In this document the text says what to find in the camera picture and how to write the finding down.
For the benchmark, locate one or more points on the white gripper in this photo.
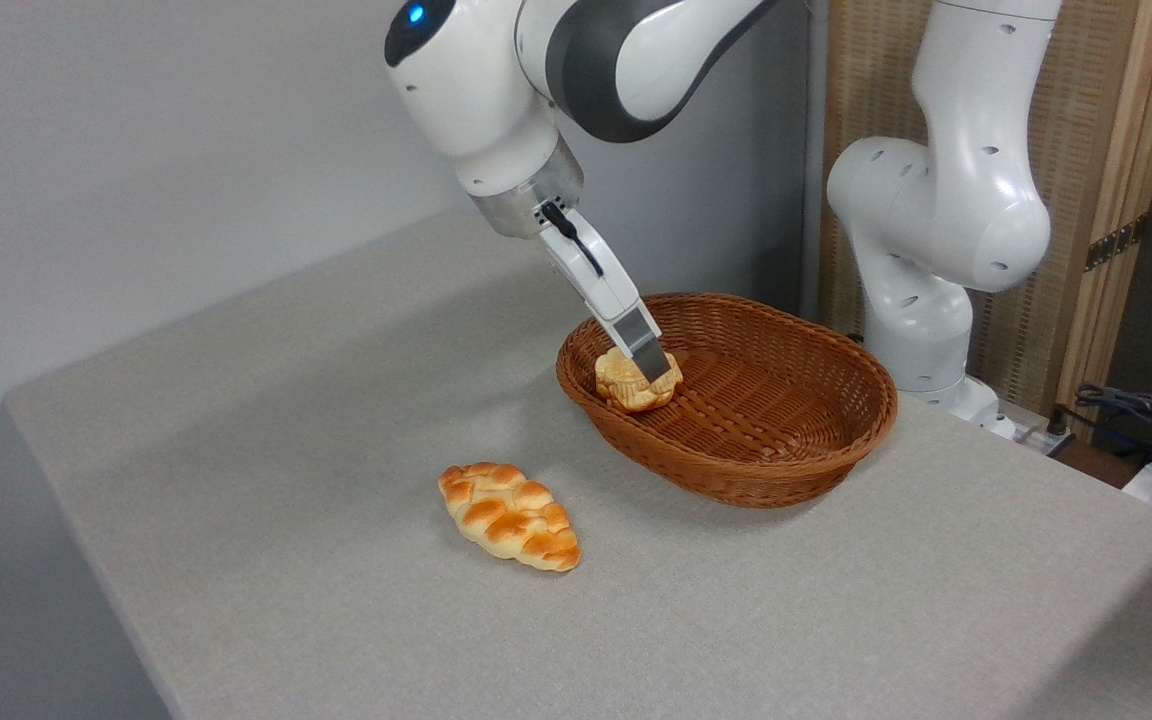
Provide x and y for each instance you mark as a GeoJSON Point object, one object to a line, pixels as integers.
{"type": "Point", "coordinates": [601, 280]}

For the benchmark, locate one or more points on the small round bread roll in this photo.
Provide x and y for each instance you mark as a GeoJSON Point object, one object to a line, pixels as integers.
{"type": "Point", "coordinates": [621, 388]}

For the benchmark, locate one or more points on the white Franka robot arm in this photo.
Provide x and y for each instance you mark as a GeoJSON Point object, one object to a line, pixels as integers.
{"type": "Point", "coordinates": [976, 200]}

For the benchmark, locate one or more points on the braided bread loaf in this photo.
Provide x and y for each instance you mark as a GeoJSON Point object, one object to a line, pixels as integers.
{"type": "Point", "coordinates": [511, 515]}

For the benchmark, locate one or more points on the brown wicker basket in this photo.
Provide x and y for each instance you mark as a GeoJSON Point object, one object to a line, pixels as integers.
{"type": "Point", "coordinates": [786, 450]}

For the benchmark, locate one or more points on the grey vertical pole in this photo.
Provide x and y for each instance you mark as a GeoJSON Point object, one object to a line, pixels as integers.
{"type": "Point", "coordinates": [816, 150]}

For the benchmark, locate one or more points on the white power strip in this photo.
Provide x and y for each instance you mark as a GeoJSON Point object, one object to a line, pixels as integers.
{"type": "Point", "coordinates": [1036, 438]}

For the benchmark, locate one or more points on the brass screen hinge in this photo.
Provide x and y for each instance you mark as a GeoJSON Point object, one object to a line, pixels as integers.
{"type": "Point", "coordinates": [1114, 243]}

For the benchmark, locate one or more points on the wooden folding screen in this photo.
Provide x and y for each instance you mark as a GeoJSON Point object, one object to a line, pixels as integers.
{"type": "Point", "coordinates": [1086, 100]}

